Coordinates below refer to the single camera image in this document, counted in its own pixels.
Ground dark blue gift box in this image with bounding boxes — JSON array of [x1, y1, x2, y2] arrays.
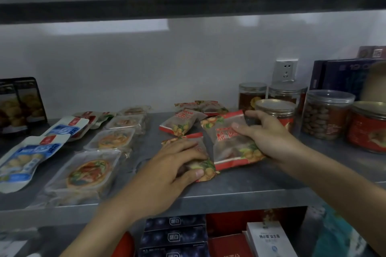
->
[[309, 58, 386, 101]]

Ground tan paper bag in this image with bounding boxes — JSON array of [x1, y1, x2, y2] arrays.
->
[[360, 61, 386, 104]]

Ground white product box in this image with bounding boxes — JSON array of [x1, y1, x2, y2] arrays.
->
[[246, 221, 292, 257]]

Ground red round packet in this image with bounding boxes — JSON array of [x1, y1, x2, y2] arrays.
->
[[111, 231, 136, 257]]

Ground large red label jar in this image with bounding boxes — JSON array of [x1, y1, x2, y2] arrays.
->
[[346, 101, 386, 155]]

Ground red box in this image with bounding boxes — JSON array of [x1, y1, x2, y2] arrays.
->
[[206, 209, 267, 237], [208, 234, 254, 257]]

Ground blue white snack packet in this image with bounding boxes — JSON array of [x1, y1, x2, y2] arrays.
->
[[40, 116, 90, 143], [0, 135, 63, 194]]

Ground red white snack packet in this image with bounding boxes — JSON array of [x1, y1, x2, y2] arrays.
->
[[72, 111, 103, 139]]

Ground large clear pastry packet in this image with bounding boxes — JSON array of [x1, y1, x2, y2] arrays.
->
[[30, 149, 123, 207]]

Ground person's right hand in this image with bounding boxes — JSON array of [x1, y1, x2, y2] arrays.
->
[[231, 110, 300, 167]]

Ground dark blue starry box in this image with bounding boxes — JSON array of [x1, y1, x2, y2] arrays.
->
[[140, 226, 209, 249], [138, 242, 210, 257], [144, 214, 207, 233]]

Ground clear jar of nuts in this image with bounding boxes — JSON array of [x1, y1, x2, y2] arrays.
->
[[301, 89, 356, 142]]

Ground person's left forearm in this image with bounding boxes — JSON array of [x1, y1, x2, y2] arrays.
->
[[60, 201, 159, 257]]

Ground white packets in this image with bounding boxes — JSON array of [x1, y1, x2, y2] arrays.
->
[[0, 228, 41, 257]]

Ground clear jar with silver lid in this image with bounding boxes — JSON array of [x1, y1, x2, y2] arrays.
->
[[267, 80, 308, 116]]

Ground red clear snack packet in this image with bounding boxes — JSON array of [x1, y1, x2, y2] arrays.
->
[[194, 100, 229, 117], [201, 110, 266, 172], [159, 109, 208, 137], [175, 102, 200, 113], [161, 132, 220, 183]]

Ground black snack bag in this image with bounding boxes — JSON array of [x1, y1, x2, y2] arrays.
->
[[13, 77, 48, 125], [0, 80, 28, 136]]

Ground clear jar with dark contents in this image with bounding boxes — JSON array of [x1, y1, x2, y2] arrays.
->
[[238, 82, 268, 111]]

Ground gold lid red label jar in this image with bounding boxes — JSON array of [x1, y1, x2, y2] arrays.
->
[[254, 99, 298, 134]]

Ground person's right forearm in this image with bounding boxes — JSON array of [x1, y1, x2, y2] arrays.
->
[[280, 142, 386, 256]]

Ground green white snack packet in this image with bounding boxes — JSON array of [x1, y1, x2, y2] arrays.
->
[[90, 111, 117, 130]]

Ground pale patterned box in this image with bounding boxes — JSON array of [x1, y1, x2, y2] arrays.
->
[[357, 45, 386, 59]]

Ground person's left hand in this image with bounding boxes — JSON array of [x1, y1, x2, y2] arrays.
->
[[127, 139, 209, 218]]

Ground teal packet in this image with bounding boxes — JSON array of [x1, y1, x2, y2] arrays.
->
[[311, 202, 369, 257]]

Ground grey metal shelf rack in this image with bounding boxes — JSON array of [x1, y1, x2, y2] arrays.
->
[[0, 0, 386, 232]]

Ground white wall socket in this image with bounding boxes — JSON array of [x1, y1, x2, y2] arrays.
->
[[272, 59, 299, 83]]

